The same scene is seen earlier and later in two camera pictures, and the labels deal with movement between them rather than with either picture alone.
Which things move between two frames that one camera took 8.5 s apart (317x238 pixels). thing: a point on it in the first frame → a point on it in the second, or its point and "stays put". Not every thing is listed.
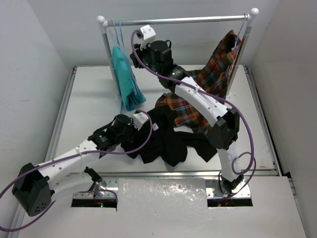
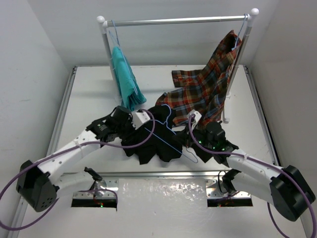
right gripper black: [140, 52] → [184, 137]
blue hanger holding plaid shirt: [237, 40] stays put
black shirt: [158, 138] stays put
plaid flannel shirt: [214, 76] stays put
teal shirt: [126, 81] stays put
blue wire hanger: [121, 40] → [186, 153]
